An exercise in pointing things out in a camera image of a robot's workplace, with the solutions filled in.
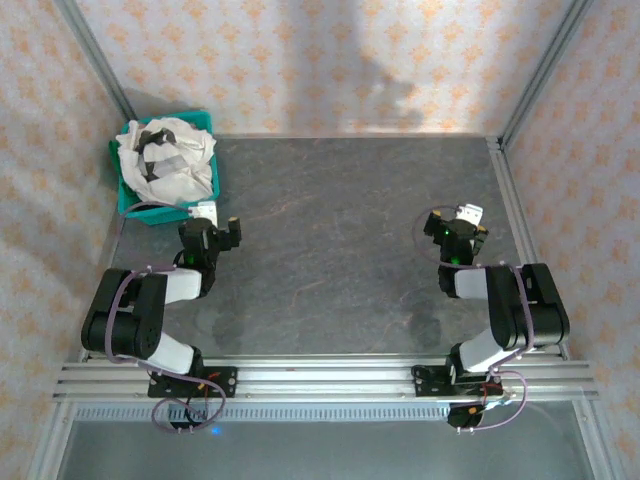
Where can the white t-shirt with black print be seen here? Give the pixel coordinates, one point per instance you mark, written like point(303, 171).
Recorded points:
point(190, 150)

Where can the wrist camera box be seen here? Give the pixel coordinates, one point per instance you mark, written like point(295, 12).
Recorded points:
point(470, 212)
point(205, 212)

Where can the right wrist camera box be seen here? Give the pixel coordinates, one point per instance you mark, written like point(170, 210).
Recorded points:
point(470, 212)

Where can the aluminium mounting rail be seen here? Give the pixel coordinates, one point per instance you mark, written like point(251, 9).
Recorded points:
point(325, 380)

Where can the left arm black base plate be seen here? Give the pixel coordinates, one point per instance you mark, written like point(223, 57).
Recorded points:
point(227, 382)

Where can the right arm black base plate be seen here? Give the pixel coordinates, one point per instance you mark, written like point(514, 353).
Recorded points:
point(425, 382)

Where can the teal plastic basket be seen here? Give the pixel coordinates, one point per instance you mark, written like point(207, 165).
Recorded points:
point(212, 130)

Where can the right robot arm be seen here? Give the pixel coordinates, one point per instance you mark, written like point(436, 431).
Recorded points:
point(530, 310)

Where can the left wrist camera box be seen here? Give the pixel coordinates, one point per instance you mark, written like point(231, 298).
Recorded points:
point(205, 212)

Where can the aluminium frame post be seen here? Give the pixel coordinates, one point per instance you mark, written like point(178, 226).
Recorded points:
point(50, 440)
point(545, 65)
point(95, 55)
point(592, 440)

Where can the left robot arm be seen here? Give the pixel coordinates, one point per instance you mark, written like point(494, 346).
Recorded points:
point(125, 320)

